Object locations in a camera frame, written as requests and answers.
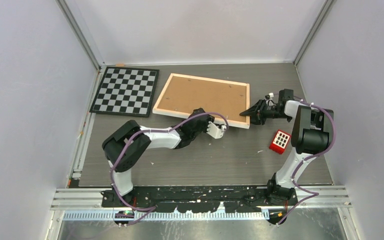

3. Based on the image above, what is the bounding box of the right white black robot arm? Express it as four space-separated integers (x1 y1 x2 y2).
240 89 334 205

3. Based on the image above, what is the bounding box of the black white checkerboard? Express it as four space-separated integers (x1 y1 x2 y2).
89 66 160 117

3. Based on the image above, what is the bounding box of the white wooden photo frame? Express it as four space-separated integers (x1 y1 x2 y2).
152 73 251 130

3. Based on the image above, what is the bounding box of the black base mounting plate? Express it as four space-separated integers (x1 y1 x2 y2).
101 185 298 214

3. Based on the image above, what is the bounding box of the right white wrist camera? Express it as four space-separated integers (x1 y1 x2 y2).
264 92 275 101

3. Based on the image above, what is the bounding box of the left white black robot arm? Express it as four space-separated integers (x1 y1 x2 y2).
102 108 215 207

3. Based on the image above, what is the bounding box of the aluminium rail profile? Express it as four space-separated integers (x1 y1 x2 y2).
51 185 352 222

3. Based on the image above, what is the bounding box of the red bit holder box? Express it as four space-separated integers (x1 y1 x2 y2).
269 129 291 155

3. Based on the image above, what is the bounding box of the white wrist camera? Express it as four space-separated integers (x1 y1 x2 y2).
264 92 275 101
206 121 227 139

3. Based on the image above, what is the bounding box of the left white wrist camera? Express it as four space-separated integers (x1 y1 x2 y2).
206 121 227 139

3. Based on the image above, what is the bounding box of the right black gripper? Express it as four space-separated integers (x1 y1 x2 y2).
239 99 291 126

